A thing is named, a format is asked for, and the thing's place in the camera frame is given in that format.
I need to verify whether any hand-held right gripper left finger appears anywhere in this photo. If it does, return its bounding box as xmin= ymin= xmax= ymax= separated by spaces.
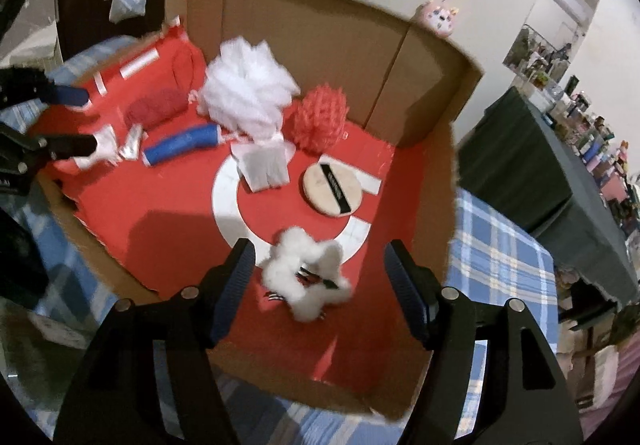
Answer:
xmin=52 ymin=237 xmax=257 ymax=445

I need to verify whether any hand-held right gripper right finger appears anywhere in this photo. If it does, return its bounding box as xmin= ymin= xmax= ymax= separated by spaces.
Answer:
xmin=384 ymin=239 xmax=586 ymax=445

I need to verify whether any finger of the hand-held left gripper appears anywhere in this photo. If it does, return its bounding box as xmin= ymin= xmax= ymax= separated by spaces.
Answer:
xmin=0 ymin=66 xmax=91 ymax=109
xmin=0 ymin=122 xmax=99 ymax=162

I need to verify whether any white fluffy star hair clip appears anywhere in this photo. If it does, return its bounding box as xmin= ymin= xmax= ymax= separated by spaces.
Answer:
xmin=260 ymin=225 xmax=354 ymax=324

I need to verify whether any red fuzzy plush item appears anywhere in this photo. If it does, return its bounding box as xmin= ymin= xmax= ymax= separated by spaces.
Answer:
xmin=123 ymin=86 xmax=190 ymax=129

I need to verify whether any cardboard box with red lining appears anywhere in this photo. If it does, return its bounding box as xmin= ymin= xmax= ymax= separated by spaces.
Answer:
xmin=37 ymin=0 xmax=487 ymax=424

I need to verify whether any blue tube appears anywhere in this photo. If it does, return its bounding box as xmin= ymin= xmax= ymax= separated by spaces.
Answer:
xmin=142 ymin=124 xmax=221 ymax=167

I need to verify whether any white folded cloth packet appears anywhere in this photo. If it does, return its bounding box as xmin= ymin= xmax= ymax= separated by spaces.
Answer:
xmin=234 ymin=142 xmax=291 ymax=194

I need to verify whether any round beige powder puff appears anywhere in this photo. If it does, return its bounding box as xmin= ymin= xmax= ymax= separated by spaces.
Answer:
xmin=302 ymin=160 xmax=362 ymax=217

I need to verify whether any dark green covered table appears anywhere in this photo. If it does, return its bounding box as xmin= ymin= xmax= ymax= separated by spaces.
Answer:
xmin=457 ymin=87 xmax=640 ymax=307

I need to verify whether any white mesh bath pouf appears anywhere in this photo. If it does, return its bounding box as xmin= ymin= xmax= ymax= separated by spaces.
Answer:
xmin=192 ymin=37 xmax=302 ymax=144

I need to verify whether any red mesh bath pouf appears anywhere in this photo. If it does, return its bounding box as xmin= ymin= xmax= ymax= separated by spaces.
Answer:
xmin=289 ymin=84 xmax=349 ymax=156

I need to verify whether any row of cosmetic bottles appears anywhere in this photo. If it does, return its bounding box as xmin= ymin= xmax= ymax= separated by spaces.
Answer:
xmin=504 ymin=24 xmax=640 ymax=238

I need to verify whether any pink round plush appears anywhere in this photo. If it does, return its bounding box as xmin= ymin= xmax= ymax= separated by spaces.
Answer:
xmin=416 ymin=0 xmax=459 ymax=39

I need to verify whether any white air conditioner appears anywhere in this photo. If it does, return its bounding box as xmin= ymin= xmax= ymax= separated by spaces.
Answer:
xmin=544 ymin=0 xmax=592 ymax=24

